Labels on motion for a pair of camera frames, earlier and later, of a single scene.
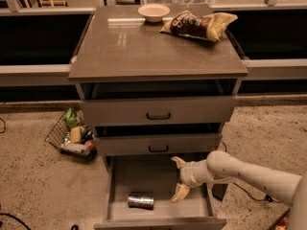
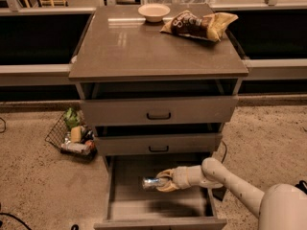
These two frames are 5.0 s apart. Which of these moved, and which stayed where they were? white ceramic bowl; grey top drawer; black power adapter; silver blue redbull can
Moved: silver blue redbull can
Stayed: white ceramic bowl; black power adapter; grey top drawer
